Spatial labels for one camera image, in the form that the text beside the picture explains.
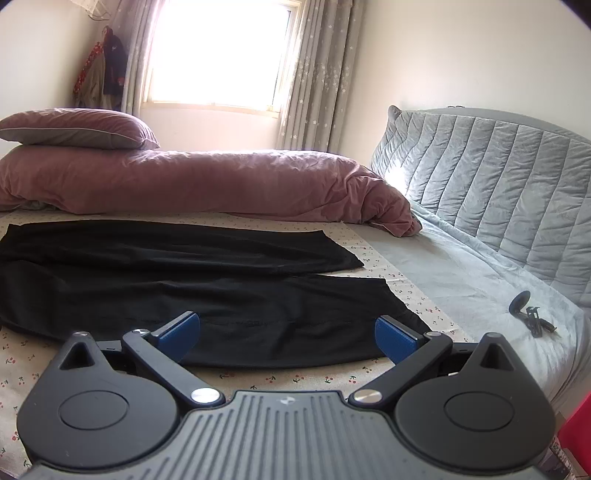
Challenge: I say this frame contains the grey quilted headboard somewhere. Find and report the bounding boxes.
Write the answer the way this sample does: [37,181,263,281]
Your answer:
[369,105,591,308]

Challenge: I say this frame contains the cherry print bed sheet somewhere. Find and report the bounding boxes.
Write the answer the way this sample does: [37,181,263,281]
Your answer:
[0,210,469,480]

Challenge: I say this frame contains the hanging clothes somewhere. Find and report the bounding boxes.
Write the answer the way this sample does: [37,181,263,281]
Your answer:
[71,25,127,112]

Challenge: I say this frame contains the grey bed cover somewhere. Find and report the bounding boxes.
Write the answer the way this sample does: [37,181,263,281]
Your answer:
[342,203,585,416]

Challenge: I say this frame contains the bright window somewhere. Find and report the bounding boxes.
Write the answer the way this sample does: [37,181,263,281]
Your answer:
[141,0,301,114]

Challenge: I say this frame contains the grey star print curtain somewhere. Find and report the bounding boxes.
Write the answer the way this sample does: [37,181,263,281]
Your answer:
[113,0,160,116]
[277,0,365,153]

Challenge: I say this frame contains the black pants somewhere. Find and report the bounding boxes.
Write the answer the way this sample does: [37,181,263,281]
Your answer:
[0,219,432,370]

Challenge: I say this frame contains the pink duvet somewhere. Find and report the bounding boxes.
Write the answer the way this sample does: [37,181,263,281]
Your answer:
[0,145,422,238]

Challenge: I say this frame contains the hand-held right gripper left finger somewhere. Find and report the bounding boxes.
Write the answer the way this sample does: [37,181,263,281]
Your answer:
[58,311,225,409]

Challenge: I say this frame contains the red object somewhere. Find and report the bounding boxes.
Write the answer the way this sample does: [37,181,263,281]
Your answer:
[556,401,591,480]

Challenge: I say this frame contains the pink and grey pillow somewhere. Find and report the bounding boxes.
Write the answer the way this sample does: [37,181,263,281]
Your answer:
[0,108,161,151]

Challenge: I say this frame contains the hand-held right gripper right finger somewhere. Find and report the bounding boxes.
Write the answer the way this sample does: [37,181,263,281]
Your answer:
[348,315,516,409]

